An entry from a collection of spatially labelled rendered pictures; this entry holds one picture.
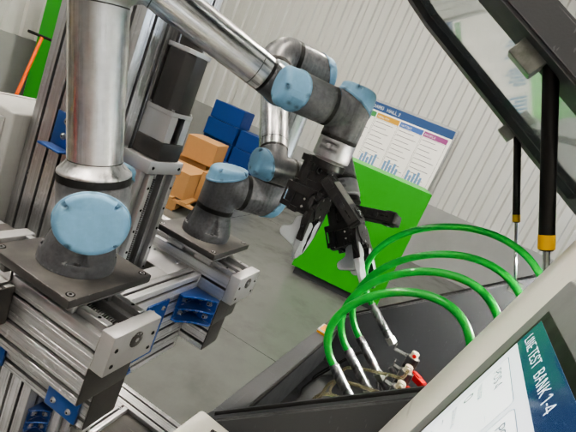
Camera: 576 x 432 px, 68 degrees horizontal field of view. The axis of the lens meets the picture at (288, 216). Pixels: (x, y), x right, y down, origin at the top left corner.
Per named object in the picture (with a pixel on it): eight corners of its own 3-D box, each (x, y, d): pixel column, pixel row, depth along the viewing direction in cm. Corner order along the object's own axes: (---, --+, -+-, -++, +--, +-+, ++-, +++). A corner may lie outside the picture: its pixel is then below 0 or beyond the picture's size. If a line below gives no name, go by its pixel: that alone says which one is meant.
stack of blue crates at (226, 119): (190, 164, 746) (213, 98, 719) (205, 165, 791) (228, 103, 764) (249, 194, 709) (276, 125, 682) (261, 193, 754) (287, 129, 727)
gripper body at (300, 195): (292, 204, 92) (315, 153, 90) (327, 222, 89) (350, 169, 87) (277, 205, 86) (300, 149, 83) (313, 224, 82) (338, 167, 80)
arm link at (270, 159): (268, 14, 118) (265, 164, 97) (301, 32, 123) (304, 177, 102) (249, 41, 127) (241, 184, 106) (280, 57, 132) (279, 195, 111)
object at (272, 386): (308, 362, 135) (328, 320, 132) (320, 369, 134) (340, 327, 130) (181, 478, 79) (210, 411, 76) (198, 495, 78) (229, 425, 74)
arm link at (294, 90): (260, 99, 83) (307, 119, 88) (277, 107, 73) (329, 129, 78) (274, 60, 81) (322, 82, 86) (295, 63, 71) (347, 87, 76)
